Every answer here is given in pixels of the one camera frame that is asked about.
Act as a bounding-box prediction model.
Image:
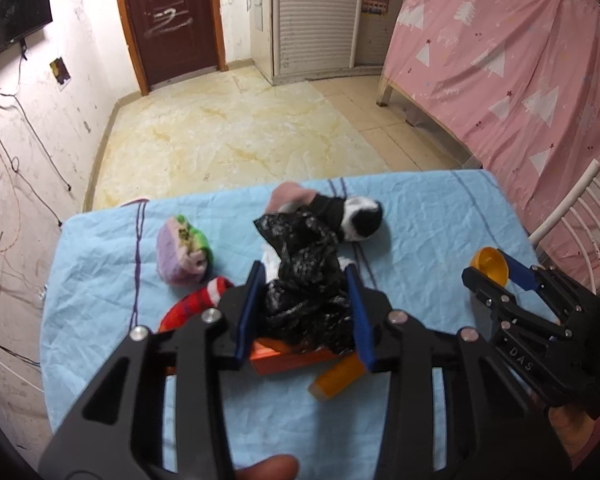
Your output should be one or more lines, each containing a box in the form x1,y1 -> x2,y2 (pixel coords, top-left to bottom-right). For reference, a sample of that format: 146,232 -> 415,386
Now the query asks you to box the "person's left hand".
235,454 -> 300,480

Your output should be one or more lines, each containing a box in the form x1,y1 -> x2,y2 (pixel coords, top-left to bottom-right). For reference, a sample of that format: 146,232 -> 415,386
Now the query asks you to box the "orange cylindrical tube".
308,353 -> 366,401

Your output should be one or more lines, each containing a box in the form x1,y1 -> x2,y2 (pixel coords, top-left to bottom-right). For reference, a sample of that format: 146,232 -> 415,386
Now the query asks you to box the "mauve pink sock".
264,181 -> 317,214

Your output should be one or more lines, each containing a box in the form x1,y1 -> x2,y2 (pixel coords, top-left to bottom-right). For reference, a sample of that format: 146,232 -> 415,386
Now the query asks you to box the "white metal chair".
529,159 -> 600,294

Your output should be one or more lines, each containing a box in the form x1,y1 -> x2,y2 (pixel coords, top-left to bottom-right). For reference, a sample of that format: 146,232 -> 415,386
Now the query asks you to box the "black plastic bag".
254,208 -> 355,356

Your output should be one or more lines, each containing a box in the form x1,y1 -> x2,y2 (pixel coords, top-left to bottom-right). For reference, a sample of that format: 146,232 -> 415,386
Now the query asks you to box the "black white fuzzy sock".
309,194 -> 384,243

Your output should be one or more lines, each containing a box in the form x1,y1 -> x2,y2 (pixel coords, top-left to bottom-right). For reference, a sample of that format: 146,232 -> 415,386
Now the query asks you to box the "white louvered wardrobe door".
272,0 -> 362,81

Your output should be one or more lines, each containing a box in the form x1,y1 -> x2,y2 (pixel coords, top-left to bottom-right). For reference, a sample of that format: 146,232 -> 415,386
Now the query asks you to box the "person's right hand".
548,405 -> 595,458

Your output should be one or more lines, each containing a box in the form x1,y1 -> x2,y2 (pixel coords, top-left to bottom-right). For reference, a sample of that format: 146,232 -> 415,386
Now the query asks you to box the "pink tree-print bed curtain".
382,0 -> 600,286

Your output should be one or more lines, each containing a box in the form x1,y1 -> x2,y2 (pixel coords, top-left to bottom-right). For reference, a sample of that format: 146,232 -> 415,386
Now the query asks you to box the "dark red door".
117,0 -> 227,96

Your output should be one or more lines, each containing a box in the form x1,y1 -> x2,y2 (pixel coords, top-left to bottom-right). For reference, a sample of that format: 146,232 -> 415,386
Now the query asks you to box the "light blue bed sheet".
40,168 -> 556,480

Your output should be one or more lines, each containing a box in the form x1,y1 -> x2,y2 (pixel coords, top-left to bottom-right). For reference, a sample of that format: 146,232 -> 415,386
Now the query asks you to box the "red white sock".
158,276 -> 234,333

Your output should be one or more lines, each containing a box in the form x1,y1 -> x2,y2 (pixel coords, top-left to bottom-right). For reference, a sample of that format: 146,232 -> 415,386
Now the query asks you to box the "small orange plastic cup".
469,246 -> 509,287

